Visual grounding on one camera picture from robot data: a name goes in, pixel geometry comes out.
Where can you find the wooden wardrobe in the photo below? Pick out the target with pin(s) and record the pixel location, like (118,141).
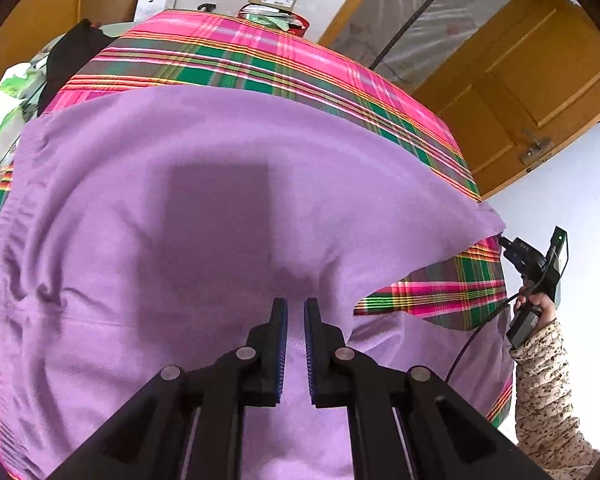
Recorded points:
(55,10)

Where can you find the black cloth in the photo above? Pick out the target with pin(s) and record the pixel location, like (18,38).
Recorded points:
(75,55)

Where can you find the red basket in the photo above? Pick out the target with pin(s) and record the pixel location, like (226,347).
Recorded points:
(245,11)

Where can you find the translucent door curtain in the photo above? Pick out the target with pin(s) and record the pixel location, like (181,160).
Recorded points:
(430,25)

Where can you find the person's right forearm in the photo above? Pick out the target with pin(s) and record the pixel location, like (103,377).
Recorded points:
(545,400)

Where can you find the white green tissue pack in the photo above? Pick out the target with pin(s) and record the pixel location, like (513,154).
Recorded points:
(20,85)

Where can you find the purple fleece garment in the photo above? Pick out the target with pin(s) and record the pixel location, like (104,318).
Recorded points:
(180,260)

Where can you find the pink green plaid blanket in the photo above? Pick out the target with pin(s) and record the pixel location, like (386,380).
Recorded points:
(230,50)

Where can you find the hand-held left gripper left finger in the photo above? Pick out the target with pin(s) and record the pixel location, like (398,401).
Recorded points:
(281,355)

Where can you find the wooden door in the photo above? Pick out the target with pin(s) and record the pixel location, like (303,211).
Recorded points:
(530,85)

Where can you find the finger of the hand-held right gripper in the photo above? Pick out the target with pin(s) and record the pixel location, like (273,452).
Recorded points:
(520,252)

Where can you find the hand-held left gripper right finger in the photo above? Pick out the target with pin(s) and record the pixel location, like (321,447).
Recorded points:
(310,360)

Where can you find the person's right hand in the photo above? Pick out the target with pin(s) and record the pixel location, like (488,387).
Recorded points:
(549,310)

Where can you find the metal door latch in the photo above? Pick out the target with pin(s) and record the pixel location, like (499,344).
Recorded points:
(535,150)

